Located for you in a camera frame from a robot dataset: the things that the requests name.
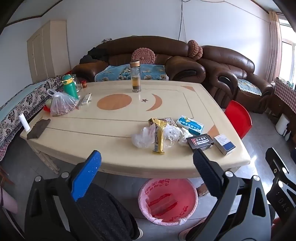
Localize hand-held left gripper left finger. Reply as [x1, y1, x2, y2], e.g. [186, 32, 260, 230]
[24, 150, 102, 241]

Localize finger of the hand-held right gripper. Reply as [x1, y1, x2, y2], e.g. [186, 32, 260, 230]
[265, 147, 296, 219]

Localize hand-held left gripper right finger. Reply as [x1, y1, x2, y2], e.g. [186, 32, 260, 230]
[185, 148, 273, 241]

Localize black box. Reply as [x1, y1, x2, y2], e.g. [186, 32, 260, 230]
[186, 133, 214, 152]

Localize white box with blue band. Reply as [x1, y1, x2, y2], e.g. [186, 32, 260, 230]
[213, 134, 236, 155]

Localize white tissue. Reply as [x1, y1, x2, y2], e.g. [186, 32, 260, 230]
[179, 127, 193, 145]

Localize blue and white box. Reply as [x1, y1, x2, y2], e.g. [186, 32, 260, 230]
[176, 115, 204, 136]

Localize clear plastic bag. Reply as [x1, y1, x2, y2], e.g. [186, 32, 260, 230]
[165, 125, 183, 147]
[131, 126, 156, 149]

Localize gold snack wrapper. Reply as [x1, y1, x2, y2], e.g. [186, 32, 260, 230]
[148, 118, 167, 154]

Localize pink bin with pink liner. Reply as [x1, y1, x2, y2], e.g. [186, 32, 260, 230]
[138, 178, 199, 226]

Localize red patterned box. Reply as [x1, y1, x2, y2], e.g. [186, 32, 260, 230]
[159, 118, 178, 128]

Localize tan slipper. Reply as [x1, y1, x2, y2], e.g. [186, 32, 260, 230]
[196, 183, 210, 197]

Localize white round appliance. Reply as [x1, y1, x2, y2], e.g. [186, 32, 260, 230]
[275, 114, 289, 136]

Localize person's right shoe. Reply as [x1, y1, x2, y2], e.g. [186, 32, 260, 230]
[178, 217, 208, 241]

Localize red plastic stool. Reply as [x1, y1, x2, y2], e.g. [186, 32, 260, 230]
[224, 100, 252, 139]

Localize plastic bag of nuts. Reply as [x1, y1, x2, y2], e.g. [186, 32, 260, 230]
[47, 89, 79, 116]

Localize white paper roll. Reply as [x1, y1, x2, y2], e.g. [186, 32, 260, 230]
[19, 113, 31, 133]

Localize pink cloth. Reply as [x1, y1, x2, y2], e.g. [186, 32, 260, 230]
[0, 189, 18, 214]

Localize red checkered cloth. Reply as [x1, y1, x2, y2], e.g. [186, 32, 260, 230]
[274, 77, 296, 116]

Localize green thermos bottle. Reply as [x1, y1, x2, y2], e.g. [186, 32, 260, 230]
[61, 74, 78, 100]

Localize clear glass cup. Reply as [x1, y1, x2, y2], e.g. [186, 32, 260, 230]
[73, 75, 83, 92]

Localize blue armchair seat cover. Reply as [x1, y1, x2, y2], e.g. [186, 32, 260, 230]
[237, 78, 262, 96]

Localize floral patterned bed cover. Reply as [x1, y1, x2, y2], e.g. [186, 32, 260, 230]
[0, 75, 65, 160]

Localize glass tea bottle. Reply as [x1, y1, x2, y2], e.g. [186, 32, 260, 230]
[129, 61, 141, 93]

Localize blue patterned sofa cover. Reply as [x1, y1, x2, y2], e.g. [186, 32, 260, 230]
[95, 64, 169, 82]

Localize brown leather armchair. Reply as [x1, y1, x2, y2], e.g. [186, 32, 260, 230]
[199, 45, 274, 114]

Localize black clothes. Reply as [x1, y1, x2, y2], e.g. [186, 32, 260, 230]
[80, 46, 109, 64]

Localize window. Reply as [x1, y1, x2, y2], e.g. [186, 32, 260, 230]
[279, 17, 296, 88]

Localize pink round cushion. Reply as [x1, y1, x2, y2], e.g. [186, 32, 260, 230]
[187, 40, 203, 58]
[132, 48, 156, 65]

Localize cream wardrobe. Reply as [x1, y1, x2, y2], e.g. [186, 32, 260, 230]
[26, 20, 68, 83]

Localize pink curtain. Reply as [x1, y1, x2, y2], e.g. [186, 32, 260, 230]
[265, 10, 281, 84]

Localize brown leather sofa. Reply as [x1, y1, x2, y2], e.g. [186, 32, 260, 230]
[72, 36, 206, 82]

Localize black wall cable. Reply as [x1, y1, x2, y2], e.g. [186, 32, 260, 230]
[178, 0, 188, 43]

